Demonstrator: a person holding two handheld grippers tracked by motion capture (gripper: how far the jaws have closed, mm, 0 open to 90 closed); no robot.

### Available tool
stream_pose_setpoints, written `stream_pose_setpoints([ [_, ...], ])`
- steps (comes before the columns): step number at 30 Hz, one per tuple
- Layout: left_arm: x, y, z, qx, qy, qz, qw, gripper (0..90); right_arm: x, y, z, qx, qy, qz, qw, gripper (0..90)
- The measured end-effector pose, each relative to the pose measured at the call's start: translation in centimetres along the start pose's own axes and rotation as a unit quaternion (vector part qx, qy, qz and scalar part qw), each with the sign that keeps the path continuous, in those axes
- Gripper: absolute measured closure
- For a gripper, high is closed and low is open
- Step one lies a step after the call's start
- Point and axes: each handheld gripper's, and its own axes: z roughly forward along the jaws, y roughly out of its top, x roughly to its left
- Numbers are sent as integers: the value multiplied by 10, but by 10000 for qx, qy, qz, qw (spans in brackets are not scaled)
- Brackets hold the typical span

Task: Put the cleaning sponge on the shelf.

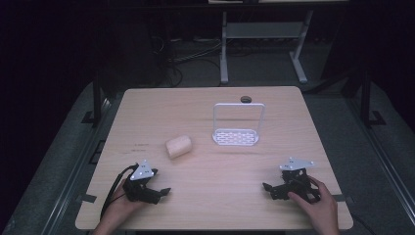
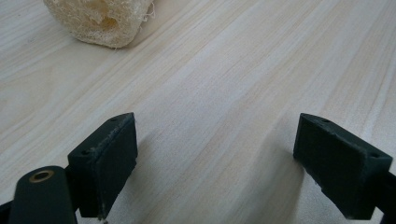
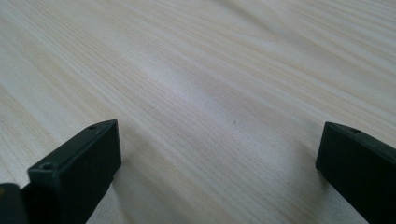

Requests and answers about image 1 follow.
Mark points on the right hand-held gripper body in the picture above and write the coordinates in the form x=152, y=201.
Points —
x=296, y=182

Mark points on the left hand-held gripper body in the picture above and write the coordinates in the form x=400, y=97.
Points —
x=142, y=171

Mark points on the person's left hand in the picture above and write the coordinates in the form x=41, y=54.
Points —
x=121, y=206

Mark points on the person's right hand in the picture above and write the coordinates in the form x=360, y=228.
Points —
x=321, y=207

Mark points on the beige sponge block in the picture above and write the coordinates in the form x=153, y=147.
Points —
x=178, y=147

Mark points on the grey tape strip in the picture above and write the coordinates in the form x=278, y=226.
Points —
x=88, y=198
x=342, y=198

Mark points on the white perforated metal rack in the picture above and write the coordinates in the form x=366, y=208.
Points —
x=235, y=136

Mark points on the black metal frame post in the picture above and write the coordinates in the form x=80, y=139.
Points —
x=366, y=98
x=97, y=98

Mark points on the white metal desk frame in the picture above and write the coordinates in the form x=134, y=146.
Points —
x=261, y=31

